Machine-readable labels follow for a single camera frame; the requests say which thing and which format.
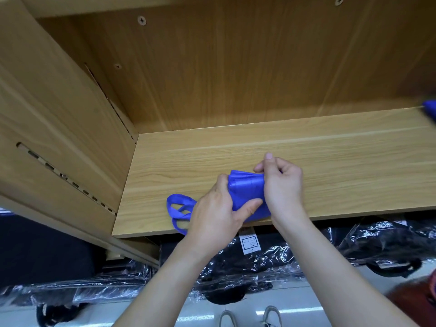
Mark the person's right hand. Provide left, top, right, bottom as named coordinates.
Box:
left=253, top=153, right=308, bottom=226

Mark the person's left hand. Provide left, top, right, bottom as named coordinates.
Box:
left=180, top=173, right=264, bottom=263

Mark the blue non-woven bag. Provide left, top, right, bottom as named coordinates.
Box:
left=423, top=100, right=436, bottom=122
left=166, top=170, right=272, bottom=235

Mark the wooden shelf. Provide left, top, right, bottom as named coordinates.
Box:
left=0, top=0, right=436, bottom=266

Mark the red shopping basket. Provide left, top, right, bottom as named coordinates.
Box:
left=390, top=271, right=436, bottom=327

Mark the person's right forearm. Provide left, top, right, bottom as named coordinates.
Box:
left=279, top=211, right=420, bottom=327

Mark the person's left forearm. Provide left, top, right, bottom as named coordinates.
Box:
left=112, top=243, right=219, bottom=327

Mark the person's right shoe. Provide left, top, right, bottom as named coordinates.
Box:
left=258, top=305, right=283, bottom=327

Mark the white paper tag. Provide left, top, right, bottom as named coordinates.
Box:
left=238, top=231, right=263, bottom=255

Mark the black wrapped bag with tag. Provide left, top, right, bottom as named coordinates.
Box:
left=159, top=228, right=329, bottom=302

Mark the black plastic-wrapped bag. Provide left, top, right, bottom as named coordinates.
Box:
left=0, top=263, right=156, bottom=309
left=337, top=218, right=436, bottom=278

